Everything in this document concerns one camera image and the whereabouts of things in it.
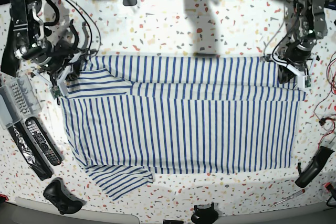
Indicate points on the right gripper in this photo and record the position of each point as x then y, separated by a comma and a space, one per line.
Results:
61, 62

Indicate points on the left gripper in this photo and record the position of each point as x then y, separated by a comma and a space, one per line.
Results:
293, 62

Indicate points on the blue white striped t-shirt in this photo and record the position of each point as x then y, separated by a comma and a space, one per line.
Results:
128, 118

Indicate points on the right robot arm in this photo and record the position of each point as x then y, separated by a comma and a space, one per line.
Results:
27, 39

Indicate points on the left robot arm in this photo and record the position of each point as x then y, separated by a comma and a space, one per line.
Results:
309, 24

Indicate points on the black cylindrical sleeve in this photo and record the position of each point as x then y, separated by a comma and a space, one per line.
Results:
9, 63

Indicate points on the clear plastic bit case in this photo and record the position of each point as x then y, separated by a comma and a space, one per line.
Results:
18, 101

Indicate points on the black tv remote control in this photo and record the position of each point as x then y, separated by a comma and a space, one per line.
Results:
43, 141

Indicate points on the black foil wrapped bar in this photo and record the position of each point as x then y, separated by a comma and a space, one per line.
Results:
29, 152

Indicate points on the black handheld grip device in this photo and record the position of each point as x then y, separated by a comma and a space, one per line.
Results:
315, 166

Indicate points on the black game controller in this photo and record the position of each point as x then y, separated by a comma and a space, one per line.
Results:
55, 193

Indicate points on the red black connector block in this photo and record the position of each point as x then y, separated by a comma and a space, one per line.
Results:
329, 186

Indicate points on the small tester screwdriver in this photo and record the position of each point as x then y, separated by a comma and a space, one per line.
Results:
290, 197

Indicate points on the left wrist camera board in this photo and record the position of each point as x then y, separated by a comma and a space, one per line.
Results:
307, 81

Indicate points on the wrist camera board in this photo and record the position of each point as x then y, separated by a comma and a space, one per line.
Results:
55, 92
307, 81

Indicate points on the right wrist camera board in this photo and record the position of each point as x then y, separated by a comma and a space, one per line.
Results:
55, 92

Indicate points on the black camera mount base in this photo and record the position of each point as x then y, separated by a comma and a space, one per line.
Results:
204, 215

